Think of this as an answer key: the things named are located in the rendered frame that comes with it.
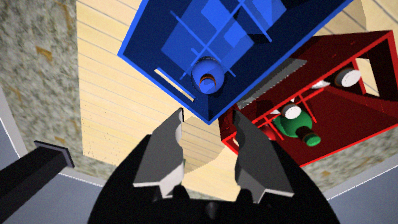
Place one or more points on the white bottle with grey label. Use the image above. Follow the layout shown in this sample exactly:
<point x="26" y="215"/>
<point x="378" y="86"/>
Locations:
<point x="345" y="76"/>
<point x="289" y="110"/>

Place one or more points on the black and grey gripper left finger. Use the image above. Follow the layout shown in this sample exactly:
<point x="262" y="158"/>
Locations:
<point x="148" y="173"/>

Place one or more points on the red crate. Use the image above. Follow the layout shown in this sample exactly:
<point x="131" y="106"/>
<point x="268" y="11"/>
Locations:
<point x="341" y="116"/>

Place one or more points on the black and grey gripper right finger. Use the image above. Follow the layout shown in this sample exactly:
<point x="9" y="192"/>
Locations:
<point x="275" y="179"/>

